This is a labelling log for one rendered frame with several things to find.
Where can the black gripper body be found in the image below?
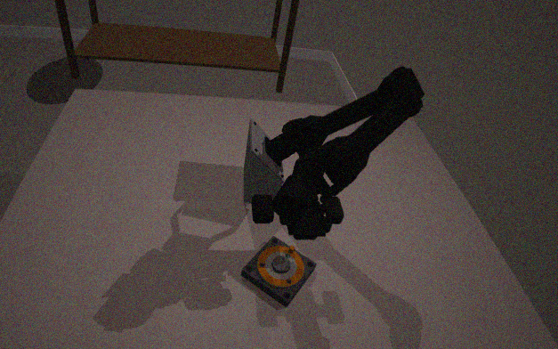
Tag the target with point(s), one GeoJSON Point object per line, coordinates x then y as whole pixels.
{"type": "Point", "coordinates": [263, 211]}

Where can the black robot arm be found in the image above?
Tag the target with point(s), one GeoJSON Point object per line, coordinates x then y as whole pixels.
{"type": "Point", "coordinates": [342, 159]}

